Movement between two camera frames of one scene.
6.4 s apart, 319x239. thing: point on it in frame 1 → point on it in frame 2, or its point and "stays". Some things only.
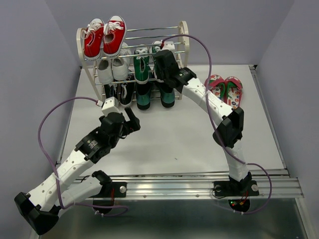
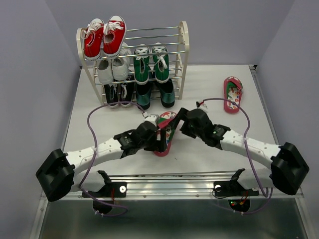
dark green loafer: [167, 96] stays
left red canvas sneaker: [93, 35] stays
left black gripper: [133, 124] → [158, 145]
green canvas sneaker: [141, 65] stays
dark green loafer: [143, 92] stays
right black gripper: [159, 75] → [181, 115]
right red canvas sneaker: [114, 31] stays
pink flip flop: [217, 86] → [165, 121]
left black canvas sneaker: [111, 91] stays
